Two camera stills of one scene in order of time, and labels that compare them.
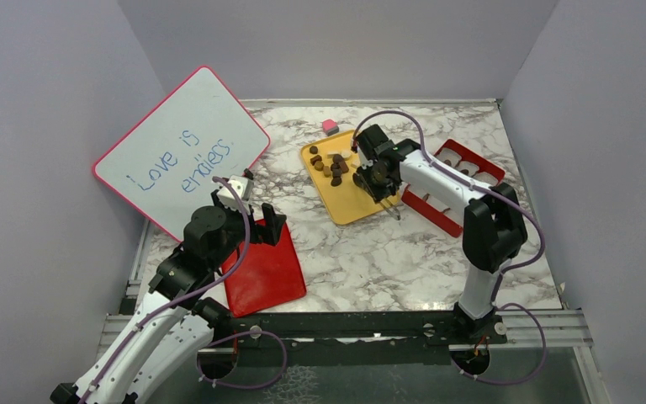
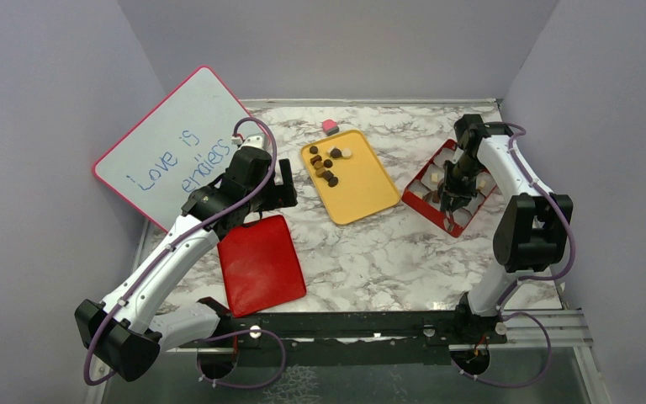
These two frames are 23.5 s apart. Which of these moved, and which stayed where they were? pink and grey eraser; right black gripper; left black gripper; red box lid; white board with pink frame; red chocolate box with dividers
Moved: right black gripper; left black gripper
Stayed: pink and grey eraser; red chocolate box with dividers; white board with pink frame; red box lid
